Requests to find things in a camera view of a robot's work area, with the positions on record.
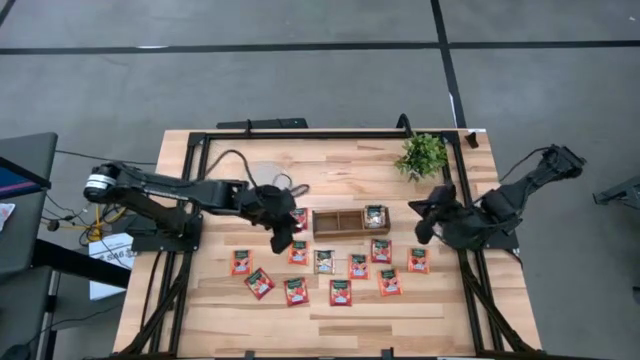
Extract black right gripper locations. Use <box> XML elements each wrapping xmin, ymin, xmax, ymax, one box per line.
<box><xmin>408</xmin><ymin>184</ymin><xmax>481</xmax><ymax>250</ymax></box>

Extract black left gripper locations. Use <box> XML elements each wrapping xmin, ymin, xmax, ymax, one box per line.
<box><xmin>238</xmin><ymin>183</ymin><xmax>301</xmax><ymax>255</ymax></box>

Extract beige tea sachet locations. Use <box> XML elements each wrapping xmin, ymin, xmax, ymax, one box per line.
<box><xmin>363</xmin><ymin>204</ymin><xmax>388</xmax><ymax>230</ymax></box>

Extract snack packets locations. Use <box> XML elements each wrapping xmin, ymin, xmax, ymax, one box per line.
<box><xmin>313</xmin><ymin>249</ymin><xmax>337</xmax><ymax>276</ymax></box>

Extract wooden compartment tea box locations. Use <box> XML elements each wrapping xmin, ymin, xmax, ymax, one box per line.
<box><xmin>311</xmin><ymin>207</ymin><xmax>392</xmax><ymax>240</ymax></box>

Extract green potted plant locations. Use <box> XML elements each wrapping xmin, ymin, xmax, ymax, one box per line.
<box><xmin>393</xmin><ymin>131</ymin><xmax>449</xmax><ymax>184</ymax></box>

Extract long black power strip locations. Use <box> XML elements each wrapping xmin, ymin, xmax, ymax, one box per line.
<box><xmin>215</xmin><ymin>117</ymin><xmax>309</xmax><ymax>131</ymax></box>

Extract white printed box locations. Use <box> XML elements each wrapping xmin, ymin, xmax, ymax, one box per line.
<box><xmin>88</xmin><ymin>232</ymin><xmax>136</xmax><ymax>301</ymax></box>

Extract grey stand foot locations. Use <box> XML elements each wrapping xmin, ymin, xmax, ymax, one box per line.
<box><xmin>592</xmin><ymin>175</ymin><xmax>640</xmax><ymax>206</ymax></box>

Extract black desk beam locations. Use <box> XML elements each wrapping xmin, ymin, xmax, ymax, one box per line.
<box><xmin>32</xmin><ymin>238</ymin><xmax>132</xmax><ymax>290</ymax></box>

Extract grey side desk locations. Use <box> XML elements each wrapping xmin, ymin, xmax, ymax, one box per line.
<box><xmin>0</xmin><ymin>132</ymin><xmax>59</xmax><ymax>275</ymax></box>

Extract blue panel with black edge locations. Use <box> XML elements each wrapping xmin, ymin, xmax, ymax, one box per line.
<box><xmin>0</xmin><ymin>157</ymin><xmax>52</xmax><ymax>201</ymax></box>

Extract white paper sheet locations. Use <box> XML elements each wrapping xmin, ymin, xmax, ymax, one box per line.
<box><xmin>0</xmin><ymin>202</ymin><xmax>16</xmax><ymax>232</ymax></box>

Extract black metal table frame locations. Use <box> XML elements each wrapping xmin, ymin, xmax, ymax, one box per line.
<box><xmin>112</xmin><ymin>128</ymin><xmax>544</xmax><ymax>360</ymax></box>

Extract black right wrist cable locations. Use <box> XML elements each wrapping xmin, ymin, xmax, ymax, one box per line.
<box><xmin>498</xmin><ymin>145</ymin><xmax>554</xmax><ymax>184</ymax></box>

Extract yellow cable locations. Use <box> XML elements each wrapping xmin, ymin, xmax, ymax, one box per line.
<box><xmin>74</xmin><ymin>204</ymin><xmax>127</xmax><ymax>242</ymax></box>

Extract thin black floor cable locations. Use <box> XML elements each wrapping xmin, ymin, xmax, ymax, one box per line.
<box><xmin>54</xmin><ymin>148</ymin><xmax>159</xmax><ymax>167</ymax></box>

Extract black cable bundle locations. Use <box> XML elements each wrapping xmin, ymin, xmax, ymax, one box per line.
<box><xmin>42</xmin><ymin>192</ymin><xmax>126</xmax><ymax>246</ymax></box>

